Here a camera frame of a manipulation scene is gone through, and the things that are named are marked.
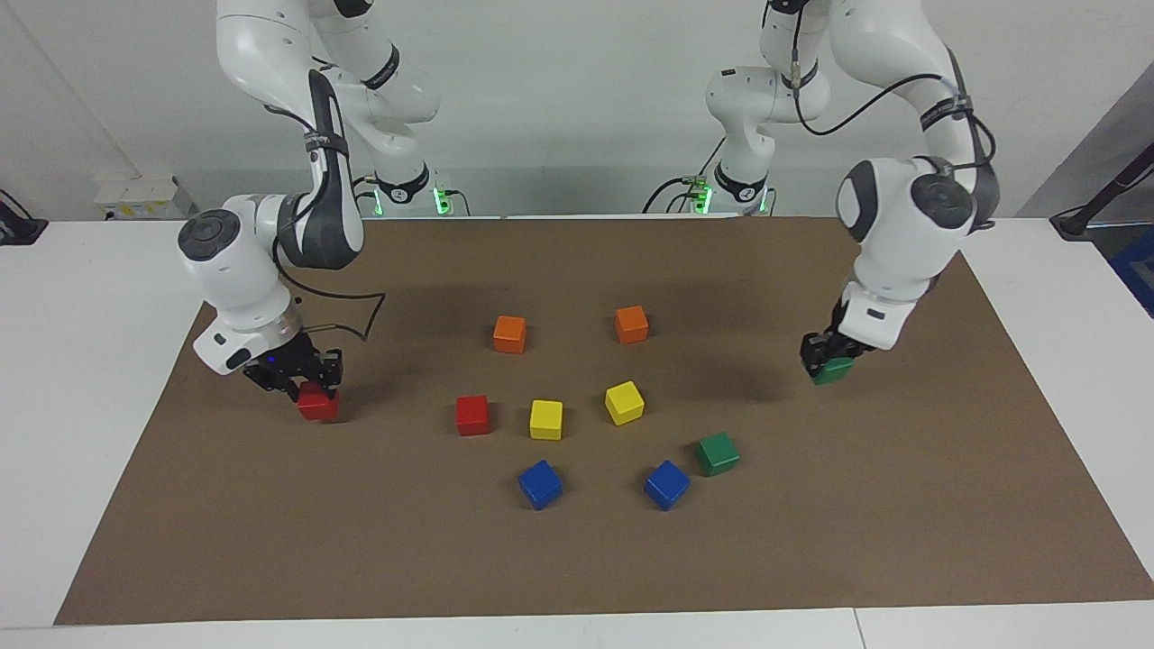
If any blue wooden cube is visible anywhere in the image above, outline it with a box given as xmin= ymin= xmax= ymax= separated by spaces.
xmin=644 ymin=460 xmax=691 ymax=511
xmin=518 ymin=460 xmax=563 ymax=511

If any brown table mat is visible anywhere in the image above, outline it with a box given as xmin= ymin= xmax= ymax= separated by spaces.
xmin=54 ymin=216 xmax=1154 ymax=626

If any black left base cable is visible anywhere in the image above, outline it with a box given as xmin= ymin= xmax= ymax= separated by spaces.
xmin=642 ymin=135 xmax=728 ymax=215

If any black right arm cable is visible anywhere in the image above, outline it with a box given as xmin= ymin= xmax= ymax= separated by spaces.
xmin=266 ymin=104 xmax=387 ymax=343

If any black clamp mount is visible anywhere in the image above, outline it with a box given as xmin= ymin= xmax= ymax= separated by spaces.
xmin=0 ymin=189 xmax=48 ymax=246

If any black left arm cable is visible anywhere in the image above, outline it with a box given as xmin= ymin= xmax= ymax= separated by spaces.
xmin=789 ymin=0 xmax=997 ymax=181

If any black stand leg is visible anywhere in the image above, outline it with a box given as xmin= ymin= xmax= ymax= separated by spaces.
xmin=1050 ymin=144 xmax=1154 ymax=240

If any white power strip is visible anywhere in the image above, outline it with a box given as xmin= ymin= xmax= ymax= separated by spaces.
xmin=95 ymin=176 xmax=197 ymax=221

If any blue crate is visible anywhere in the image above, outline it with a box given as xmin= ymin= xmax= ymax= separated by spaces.
xmin=1111 ymin=225 xmax=1154 ymax=318

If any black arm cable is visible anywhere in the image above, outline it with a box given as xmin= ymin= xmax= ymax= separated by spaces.
xmin=266 ymin=104 xmax=387 ymax=343
xmin=789 ymin=0 xmax=997 ymax=181

